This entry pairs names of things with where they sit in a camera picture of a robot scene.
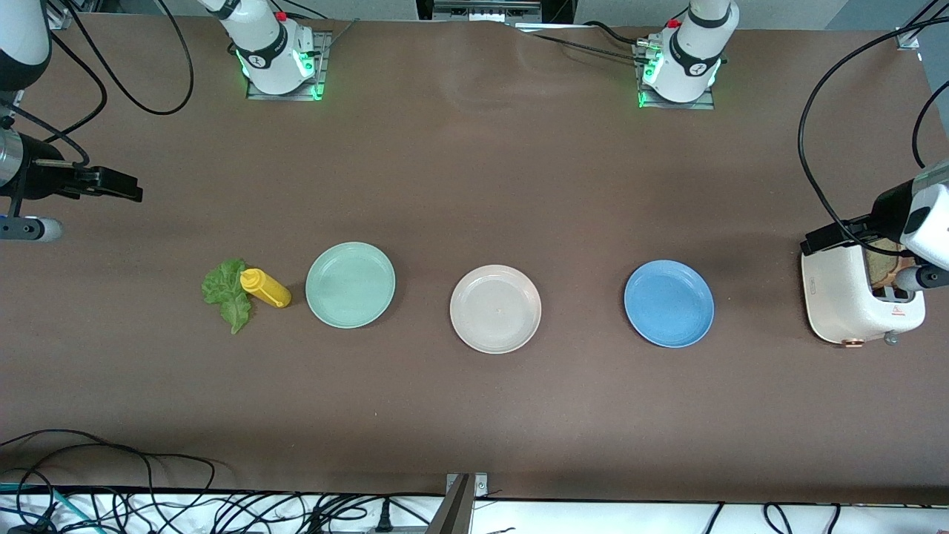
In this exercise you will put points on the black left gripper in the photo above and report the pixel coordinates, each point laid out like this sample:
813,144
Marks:
887,209

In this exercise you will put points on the black power plug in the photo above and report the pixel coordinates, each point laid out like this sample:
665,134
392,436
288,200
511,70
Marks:
383,523

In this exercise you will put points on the white toaster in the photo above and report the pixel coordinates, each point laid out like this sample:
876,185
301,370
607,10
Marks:
838,297

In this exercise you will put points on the yellow squeeze bottle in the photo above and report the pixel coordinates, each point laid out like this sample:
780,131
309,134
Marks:
270,291

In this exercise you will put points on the silver metal bar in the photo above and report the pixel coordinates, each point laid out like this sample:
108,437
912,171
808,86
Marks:
482,11

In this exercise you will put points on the blue plate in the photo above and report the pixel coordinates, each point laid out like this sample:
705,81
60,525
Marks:
669,304

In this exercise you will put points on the aluminium profile rail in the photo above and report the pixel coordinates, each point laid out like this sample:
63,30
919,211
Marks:
908,37

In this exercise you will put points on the mint green plate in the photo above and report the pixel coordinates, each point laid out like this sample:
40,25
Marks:
350,285

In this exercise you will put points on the black equipment frame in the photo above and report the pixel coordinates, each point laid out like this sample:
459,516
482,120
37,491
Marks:
556,9

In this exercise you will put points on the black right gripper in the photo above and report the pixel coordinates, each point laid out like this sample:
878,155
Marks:
43,180

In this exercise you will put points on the green lettuce leaf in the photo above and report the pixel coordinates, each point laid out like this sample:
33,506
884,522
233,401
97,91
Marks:
222,285

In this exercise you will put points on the beige plate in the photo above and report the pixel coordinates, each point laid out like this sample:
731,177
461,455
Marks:
495,308

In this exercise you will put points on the aluminium post with bracket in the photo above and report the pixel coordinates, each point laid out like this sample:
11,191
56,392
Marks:
456,512

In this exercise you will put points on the small aluminium bracket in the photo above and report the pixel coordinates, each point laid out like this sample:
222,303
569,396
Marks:
59,18

